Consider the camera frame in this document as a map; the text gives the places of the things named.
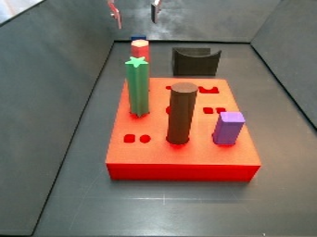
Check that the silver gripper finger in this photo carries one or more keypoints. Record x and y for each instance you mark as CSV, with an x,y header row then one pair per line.
x,y
116,13
156,9

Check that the blue square-circle object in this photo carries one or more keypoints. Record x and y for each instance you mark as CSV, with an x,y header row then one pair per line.
x,y
139,37

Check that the black curved cradle fixture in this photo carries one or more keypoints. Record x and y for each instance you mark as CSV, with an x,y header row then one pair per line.
x,y
195,61

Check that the purple square peg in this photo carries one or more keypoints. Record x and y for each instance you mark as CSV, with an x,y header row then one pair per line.
x,y
228,128

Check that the red peg board fixture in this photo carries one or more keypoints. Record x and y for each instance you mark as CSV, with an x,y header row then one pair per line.
x,y
191,139

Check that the pink hexagonal peg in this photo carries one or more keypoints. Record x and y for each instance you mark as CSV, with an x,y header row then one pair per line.
x,y
141,49

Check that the green star peg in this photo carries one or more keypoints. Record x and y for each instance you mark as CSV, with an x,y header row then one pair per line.
x,y
137,77

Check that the brown round peg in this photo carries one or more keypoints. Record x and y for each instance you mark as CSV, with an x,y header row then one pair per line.
x,y
183,101

